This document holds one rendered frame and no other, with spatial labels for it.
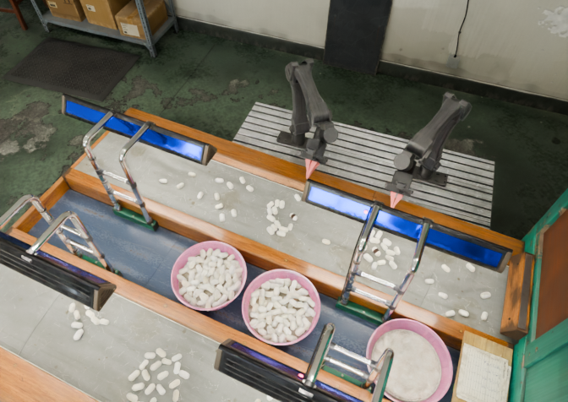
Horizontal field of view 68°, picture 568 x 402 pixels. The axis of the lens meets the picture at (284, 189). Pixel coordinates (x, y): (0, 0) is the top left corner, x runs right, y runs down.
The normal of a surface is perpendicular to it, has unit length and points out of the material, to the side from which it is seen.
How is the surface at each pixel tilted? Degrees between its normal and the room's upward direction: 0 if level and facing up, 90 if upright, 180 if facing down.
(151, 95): 0
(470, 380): 0
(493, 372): 0
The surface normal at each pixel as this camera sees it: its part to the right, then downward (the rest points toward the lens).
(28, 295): 0.01, -0.61
